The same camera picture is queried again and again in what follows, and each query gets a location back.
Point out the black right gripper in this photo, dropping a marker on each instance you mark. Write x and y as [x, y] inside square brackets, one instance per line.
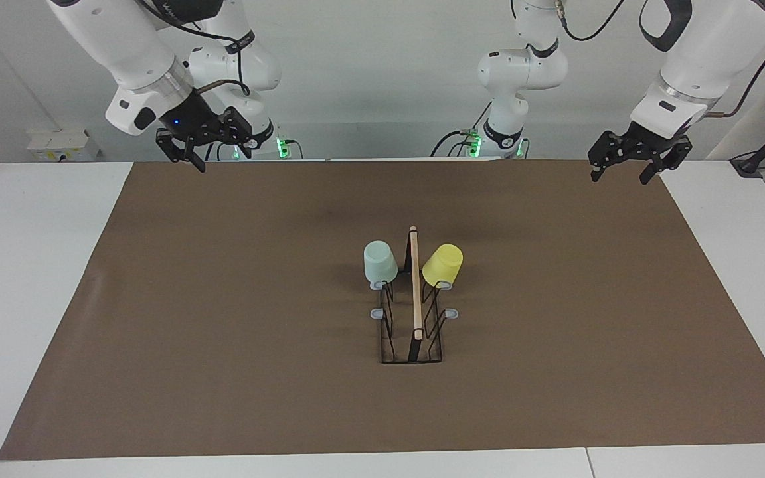
[196, 123]

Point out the brown table mat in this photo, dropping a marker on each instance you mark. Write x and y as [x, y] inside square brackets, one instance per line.
[289, 372]

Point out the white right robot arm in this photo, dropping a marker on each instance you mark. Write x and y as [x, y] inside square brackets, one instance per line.
[137, 46]

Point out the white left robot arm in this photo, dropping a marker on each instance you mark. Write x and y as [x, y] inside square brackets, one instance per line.
[708, 53]

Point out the yellow plastic cup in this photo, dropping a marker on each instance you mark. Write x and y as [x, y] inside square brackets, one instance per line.
[442, 265]

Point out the pale green plastic cup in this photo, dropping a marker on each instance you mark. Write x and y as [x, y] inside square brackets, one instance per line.
[380, 262]

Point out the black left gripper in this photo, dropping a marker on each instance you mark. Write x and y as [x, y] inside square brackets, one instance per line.
[647, 143]

